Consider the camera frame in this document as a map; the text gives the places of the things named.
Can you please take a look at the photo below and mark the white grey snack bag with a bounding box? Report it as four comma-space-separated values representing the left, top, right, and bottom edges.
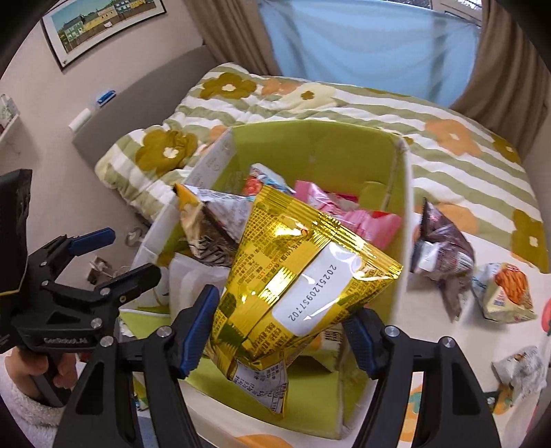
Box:
492, 345, 546, 404

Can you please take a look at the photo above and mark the yellow potato chip bag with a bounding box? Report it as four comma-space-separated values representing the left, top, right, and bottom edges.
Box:
173, 184, 252, 267

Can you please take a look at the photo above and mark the cheese stick snack bag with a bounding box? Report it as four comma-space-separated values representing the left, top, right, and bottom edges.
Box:
472, 262, 537, 324

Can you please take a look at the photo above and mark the gold foil snack bag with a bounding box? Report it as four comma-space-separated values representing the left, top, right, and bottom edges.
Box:
208, 187, 403, 414

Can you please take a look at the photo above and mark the pink striped snack bag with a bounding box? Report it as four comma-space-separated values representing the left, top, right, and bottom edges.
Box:
294, 180, 402, 250

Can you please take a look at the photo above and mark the white sleeve forearm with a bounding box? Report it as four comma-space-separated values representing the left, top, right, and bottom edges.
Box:
1, 350, 64, 447

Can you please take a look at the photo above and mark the person's left hand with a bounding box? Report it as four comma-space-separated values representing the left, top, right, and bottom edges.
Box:
5, 348, 77, 399

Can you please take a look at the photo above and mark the dark purple snack bag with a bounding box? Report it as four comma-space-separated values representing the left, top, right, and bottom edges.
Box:
410, 198, 475, 320

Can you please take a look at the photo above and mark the blue white object on headboard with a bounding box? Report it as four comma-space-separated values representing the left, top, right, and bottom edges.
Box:
96, 90, 117, 107

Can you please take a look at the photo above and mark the grey headboard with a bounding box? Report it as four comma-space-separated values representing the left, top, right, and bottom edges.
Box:
72, 46, 217, 168

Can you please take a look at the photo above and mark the green storage box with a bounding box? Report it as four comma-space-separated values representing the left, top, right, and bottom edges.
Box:
122, 120, 412, 447

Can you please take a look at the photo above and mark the floral striped quilt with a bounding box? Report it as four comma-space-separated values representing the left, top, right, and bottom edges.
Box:
94, 62, 550, 273

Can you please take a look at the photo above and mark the framed house picture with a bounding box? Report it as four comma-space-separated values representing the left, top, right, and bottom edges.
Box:
40, 0, 166, 71

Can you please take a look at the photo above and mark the brown left curtain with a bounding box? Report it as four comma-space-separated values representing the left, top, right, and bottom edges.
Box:
185, 0, 281, 75

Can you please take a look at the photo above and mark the brown curtain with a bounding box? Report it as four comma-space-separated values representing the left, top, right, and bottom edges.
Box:
185, 0, 281, 75
451, 1, 550, 158

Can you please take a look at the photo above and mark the brown right curtain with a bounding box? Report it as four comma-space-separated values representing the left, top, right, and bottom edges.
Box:
451, 1, 550, 158

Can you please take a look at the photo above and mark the blue window cloth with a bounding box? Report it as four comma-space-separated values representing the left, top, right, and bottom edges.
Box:
258, 1, 480, 107

